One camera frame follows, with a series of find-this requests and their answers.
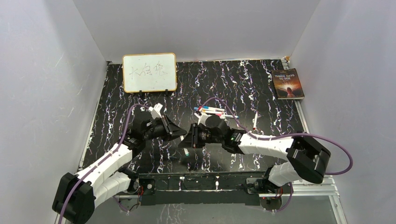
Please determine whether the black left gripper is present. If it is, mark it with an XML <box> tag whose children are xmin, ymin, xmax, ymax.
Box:
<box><xmin>143</xmin><ymin>115</ymin><xmax>186</xmax><ymax>142</ymax></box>

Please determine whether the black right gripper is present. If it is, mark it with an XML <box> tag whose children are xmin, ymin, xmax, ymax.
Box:
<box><xmin>179</xmin><ymin>124</ymin><xmax>223</xmax><ymax>149</ymax></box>

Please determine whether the red white marker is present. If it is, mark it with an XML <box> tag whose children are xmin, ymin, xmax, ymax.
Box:
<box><xmin>252</xmin><ymin>112</ymin><xmax>258</xmax><ymax>130</ymax></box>

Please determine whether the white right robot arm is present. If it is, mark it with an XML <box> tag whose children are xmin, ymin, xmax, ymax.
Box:
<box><xmin>178</xmin><ymin>115</ymin><xmax>331</xmax><ymax>193</ymax></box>

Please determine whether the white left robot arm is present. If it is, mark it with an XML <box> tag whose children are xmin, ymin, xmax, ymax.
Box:
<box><xmin>52</xmin><ymin>112</ymin><xmax>187</xmax><ymax>224</ymax></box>

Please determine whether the yellow capped marker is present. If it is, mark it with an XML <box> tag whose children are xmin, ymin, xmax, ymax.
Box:
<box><xmin>200</xmin><ymin>110</ymin><xmax>223</xmax><ymax>116</ymax></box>

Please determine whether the light blue capped marker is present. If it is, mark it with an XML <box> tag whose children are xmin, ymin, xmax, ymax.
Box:
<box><xmin>202</xmin><ymin>106</ymin><xmax>225</xmax><ymax>112</ymax></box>

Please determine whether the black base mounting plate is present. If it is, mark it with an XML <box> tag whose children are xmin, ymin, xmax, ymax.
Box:
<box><xmin>138</xmin><ymin>171</ymin><xmax>264</xmax><ymax>206</ymax></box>

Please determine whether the small whiteboard with writing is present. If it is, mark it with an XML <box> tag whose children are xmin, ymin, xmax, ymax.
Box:
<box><xmin>122</xmin><ymin>53</ymin><xmax>177</xmax><ymax>93</ymax></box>

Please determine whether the dark paperback book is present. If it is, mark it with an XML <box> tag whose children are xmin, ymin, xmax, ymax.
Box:
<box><xmin>271</xmin><ymin>68</ymin><xmax>305</xmax><ymax>100</ymax></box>

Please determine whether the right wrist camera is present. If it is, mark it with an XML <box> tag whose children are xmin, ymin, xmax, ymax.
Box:
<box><xmin>194</xmin><ymin>111</ymin><xmax>210</xmax><ymax>126</ymax></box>

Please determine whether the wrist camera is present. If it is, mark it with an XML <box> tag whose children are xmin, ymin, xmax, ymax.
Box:
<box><xmin>194</xmin><ymin>111</ymin><xmax>210</xmax><ymax>126</ymax></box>
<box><xmin>148</xmin><ymin>103</ymin><xmax>163</xmax><ymax>119</ymax></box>

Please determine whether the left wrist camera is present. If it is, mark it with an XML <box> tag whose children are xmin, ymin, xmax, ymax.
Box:
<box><xmin>148</xmin><ymin>103</ymin><xmax>163</xmax><ymax>119</ymax></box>

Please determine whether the aluminium frame rail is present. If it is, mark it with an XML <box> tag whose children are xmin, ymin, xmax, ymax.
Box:
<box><xmin>61</xmin><ymin>175</ymin><xmax>340</xmax><ymax>199</ymax></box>

